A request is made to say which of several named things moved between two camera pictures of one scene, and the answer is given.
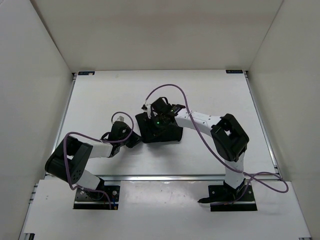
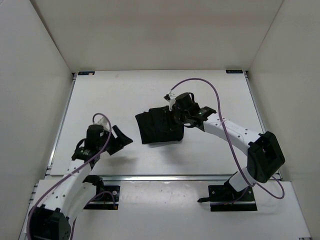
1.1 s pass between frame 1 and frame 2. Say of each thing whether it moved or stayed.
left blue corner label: stayed
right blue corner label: stayed
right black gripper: moved
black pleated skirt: stayed
